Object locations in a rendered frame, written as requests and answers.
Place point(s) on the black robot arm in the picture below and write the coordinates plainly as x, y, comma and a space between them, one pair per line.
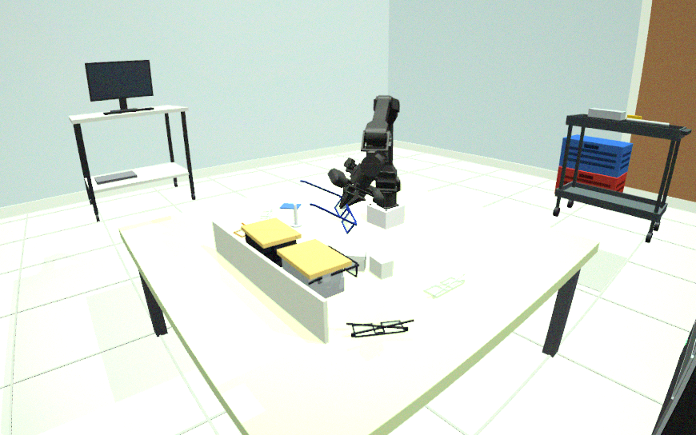
379, 159

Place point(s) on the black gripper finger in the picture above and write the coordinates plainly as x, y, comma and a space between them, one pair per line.
355, 199
346, 197

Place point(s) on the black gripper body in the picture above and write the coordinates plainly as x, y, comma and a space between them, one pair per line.
359, 182

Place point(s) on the grey flat panel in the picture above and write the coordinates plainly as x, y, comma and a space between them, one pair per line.
298, 300

